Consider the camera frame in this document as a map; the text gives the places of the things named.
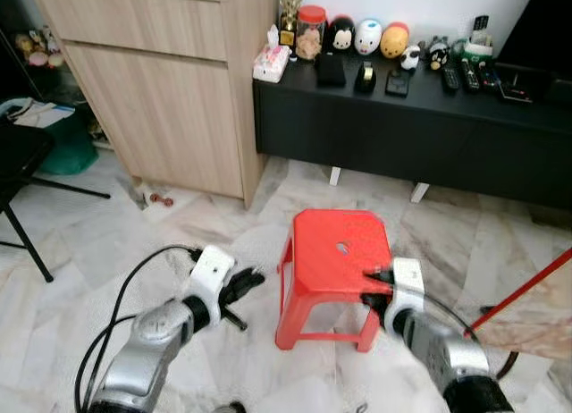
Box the red plastic stool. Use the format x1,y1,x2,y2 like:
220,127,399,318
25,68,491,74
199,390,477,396
274,208,395,353

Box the black board stand leg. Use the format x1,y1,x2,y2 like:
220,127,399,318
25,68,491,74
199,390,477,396
496,349,521,381

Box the red-edged marble board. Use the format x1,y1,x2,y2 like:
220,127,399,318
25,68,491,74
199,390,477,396
468,248,572,362

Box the black TV console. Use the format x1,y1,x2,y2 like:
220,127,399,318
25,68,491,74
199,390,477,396
253,48,572,210

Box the light wooden cabinet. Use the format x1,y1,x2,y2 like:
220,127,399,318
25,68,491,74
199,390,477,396
29,0,280,207

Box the pink white tissue pack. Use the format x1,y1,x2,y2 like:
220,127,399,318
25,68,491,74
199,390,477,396
252,27,294,82

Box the green plastic bag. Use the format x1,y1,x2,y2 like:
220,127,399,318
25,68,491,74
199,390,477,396
34,105,101,176

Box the small black box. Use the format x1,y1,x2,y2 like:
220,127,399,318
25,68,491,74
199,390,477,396
385,68,412,97

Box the black tape dispenser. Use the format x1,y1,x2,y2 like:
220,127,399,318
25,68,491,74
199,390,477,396
354,62,378,95

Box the black wallet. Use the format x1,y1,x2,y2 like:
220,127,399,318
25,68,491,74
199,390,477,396
315,52,348,87

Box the small white dog figure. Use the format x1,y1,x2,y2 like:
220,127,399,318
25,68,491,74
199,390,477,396
400,44,422,72

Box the clear jar red lid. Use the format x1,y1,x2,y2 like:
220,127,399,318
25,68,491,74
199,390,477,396
296,4,328,62

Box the gold trophy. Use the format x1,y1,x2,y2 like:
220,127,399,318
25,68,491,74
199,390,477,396
278,0,301,49

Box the small black bear figure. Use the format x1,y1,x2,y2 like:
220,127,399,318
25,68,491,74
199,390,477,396
426,35,451,72

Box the black folding chair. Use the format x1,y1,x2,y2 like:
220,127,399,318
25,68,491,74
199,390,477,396
0,121,113,284

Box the white blue papers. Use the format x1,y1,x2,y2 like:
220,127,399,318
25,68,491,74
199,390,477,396
0,97,78,130

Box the black mouse plush toy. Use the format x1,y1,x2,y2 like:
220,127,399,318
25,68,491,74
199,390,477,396
325,15,357,55

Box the yellow red plush toy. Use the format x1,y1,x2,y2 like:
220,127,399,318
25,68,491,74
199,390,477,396
379,21,411,60

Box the white blue plush toy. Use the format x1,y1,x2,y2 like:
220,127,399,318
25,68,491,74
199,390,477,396
354,18,384,57

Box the green white holder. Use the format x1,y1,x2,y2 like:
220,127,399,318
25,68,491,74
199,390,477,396
461,30,496,59

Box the small pink plush toys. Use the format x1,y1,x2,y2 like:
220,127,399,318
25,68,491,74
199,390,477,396
13,27,71,71

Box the black television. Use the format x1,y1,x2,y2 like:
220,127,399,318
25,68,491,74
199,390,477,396
494,0,572,79

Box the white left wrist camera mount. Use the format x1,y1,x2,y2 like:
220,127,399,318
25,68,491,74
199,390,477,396
187,245,237,308

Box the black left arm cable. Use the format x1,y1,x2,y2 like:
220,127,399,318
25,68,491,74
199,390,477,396
75,245,203,413

